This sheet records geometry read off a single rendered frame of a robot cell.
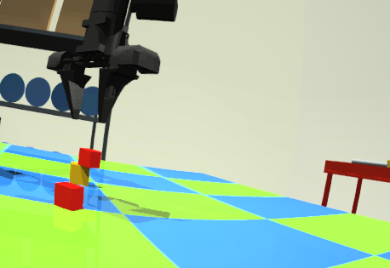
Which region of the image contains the yellow cube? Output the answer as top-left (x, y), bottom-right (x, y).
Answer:
top-left (69, 162), bottom-right (90, 186)

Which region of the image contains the red cube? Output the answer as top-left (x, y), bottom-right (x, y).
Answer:
top-left (54, 181), bottom-right (84, 211)
top-left (77, 148), bottom-right (101, 168)

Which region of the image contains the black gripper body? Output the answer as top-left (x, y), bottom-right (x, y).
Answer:
top-left (46, 11), bottom-right (160, 75)

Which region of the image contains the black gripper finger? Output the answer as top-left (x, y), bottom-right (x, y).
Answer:
top-left (57, 69), bottom-right (91, 120)
top-left (98, 67), bottom-right (139, 123)

